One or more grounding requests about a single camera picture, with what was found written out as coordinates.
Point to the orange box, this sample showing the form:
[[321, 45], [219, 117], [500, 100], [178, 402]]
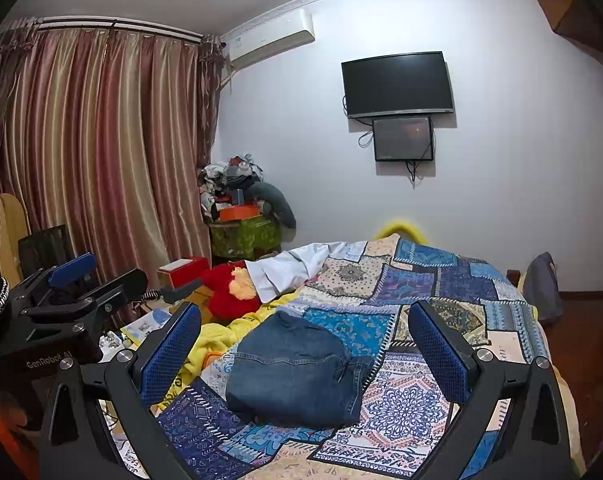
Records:
[[237, 212]]

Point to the green patterned box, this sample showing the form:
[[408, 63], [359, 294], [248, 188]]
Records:
[[246, 240]]

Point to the red plush toy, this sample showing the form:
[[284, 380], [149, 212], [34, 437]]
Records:
[[224, 290]]

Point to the striped brown curtain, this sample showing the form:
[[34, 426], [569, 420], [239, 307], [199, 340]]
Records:
[[106, 160]]

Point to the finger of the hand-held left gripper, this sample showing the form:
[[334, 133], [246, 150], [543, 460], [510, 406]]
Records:
[[71, 267], [116, 292]]

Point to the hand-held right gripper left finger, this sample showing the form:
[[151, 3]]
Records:
[[169, 355]]

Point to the tan wooden board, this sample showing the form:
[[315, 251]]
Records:
[[11, 230]]

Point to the yellow plush pillow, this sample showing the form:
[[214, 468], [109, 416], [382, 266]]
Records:
[[406, 225]]

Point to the black mesh chair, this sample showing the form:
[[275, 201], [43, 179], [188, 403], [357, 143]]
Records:
[[44, 250]]

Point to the white curtain rod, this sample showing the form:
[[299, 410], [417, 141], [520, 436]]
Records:
[[116, 26]]

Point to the blue denim jacket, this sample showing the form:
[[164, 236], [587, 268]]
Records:
[[291, 370]]

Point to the pile of mixed clothes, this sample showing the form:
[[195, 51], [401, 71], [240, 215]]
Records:
[[226, 175]]

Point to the yellow blanket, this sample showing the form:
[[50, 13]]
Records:
[[251, 322]]

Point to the black wall television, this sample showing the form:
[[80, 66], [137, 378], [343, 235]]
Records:
[[396, 85]]

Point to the white shirt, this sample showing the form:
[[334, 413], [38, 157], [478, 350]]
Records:
[[286, 270]]

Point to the small black monitor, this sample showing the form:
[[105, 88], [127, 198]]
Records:
[[404, 140]]

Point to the patchwork printed blanket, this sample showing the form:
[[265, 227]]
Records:
[[421, 280]]

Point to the white air conditioner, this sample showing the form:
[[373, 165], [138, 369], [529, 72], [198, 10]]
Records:
[[271, 35]]

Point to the stack of papers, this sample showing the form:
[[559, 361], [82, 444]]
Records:
[[146, 327]]

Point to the dark bag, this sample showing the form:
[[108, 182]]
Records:
[[541, 290]]

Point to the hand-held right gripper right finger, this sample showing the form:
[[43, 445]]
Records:
[[439, 355]]

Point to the red box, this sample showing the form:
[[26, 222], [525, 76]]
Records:
[[184, 270]]

